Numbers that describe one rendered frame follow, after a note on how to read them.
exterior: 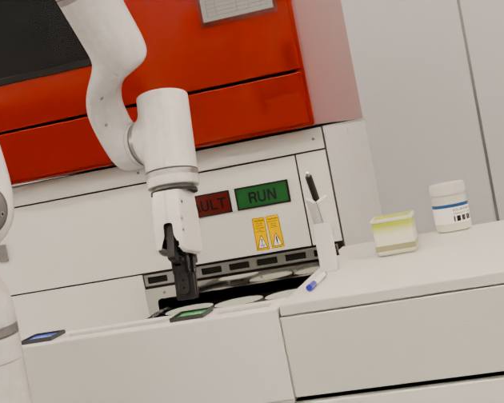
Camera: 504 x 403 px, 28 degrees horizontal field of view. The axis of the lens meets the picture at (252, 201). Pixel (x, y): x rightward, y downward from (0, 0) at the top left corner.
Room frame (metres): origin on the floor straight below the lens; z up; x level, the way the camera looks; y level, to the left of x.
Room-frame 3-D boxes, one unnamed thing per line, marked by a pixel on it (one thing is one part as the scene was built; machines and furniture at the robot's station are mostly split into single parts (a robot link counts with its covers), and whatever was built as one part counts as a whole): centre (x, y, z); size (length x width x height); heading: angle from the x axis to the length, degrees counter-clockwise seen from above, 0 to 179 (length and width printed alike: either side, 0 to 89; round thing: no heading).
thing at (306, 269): (2.14, 0.05, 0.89); 0.44 x 0.02 x 0.10; 75
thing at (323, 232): (1.77, -0.12, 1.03); 0.06 x 0.04 x 0.13; 165
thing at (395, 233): (1.82, -0.25, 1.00); 0.07 x 0.07 x 0.07; 76
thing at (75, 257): (2.20, 0.22, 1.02); 0.82 x 0.03 x 0.40; 75
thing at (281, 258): (2.15, 0.05, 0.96); 0.44 x 0.01 x 0.02; 75
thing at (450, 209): (1.99, -0.39, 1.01); 0.07 x 0.07 x 0.10
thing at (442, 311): (1.74, -0.26, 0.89); 0.62 x 0.35 x 0.14; 165
